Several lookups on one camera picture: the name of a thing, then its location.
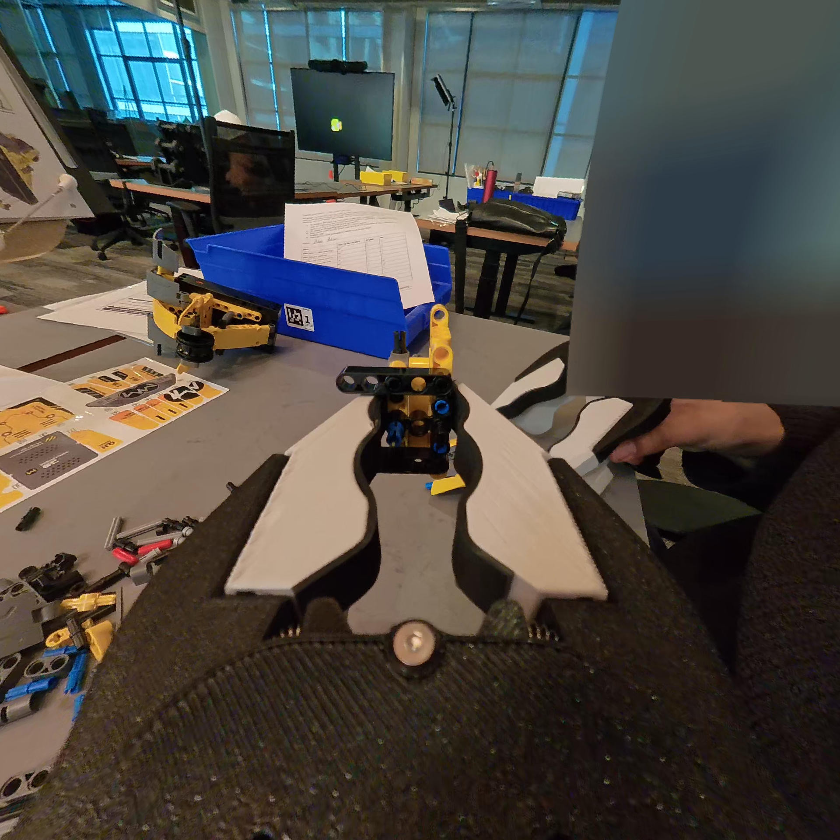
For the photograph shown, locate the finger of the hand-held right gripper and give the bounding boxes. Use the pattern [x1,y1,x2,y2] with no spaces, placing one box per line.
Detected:
[546,395,635,479]
[491,357,569,424]

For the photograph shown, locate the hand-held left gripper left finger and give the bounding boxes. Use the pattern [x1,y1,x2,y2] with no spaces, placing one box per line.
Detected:
[224,394,383,599]

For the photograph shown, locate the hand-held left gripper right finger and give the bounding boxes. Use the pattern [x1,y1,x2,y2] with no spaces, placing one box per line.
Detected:
[451,382,609,634]

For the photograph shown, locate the yellow brick plate assembly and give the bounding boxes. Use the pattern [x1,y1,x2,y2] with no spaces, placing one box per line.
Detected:
[336,304,470,476]

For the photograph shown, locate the person's right forearm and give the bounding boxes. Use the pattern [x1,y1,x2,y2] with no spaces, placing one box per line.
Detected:
[682,402,840,519]

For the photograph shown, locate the person's right hand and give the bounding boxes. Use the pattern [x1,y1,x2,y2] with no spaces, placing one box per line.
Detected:
[592,398,786,468]

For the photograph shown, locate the black bag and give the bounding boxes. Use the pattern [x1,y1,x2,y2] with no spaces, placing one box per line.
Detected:
[458,199,568,241]

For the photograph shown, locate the long blue tray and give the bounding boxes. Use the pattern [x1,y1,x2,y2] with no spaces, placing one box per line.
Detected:
[466,185,583,222]

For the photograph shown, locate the wooden top desk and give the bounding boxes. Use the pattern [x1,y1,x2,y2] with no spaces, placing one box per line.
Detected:
[415,217,581,324]

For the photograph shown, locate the yellow black toy vehicle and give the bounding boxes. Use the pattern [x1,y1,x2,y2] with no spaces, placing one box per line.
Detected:
[146,238,281,370]

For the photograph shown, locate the blue plastic bin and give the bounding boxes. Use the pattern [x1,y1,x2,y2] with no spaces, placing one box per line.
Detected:
[185,223,454,361]

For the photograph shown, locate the white paper form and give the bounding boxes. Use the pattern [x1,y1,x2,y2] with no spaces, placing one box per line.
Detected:
[283,202,436,309]

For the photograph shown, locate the person's black sweater torso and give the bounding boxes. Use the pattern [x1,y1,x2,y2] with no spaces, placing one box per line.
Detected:
[646,420,840,840]

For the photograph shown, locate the pile of small brick parts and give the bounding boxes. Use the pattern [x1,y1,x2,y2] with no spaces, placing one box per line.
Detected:
[0,515,200,809]

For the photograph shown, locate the white printed papers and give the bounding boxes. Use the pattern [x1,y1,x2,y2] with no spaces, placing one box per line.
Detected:
[38,279,160,343]

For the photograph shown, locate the long wooden desk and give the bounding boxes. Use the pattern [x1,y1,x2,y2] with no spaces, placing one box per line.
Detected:
[108,176,439,227]

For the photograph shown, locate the black light stand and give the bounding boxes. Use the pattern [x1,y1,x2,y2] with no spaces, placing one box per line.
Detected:
[430,73,462,212]

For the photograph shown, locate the black monitor on stand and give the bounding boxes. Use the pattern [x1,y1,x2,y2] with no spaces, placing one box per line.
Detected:
[290,66,396,181]

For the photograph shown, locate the instruction booklet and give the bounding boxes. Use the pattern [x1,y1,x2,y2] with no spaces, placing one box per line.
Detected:
[0,46,96,224]

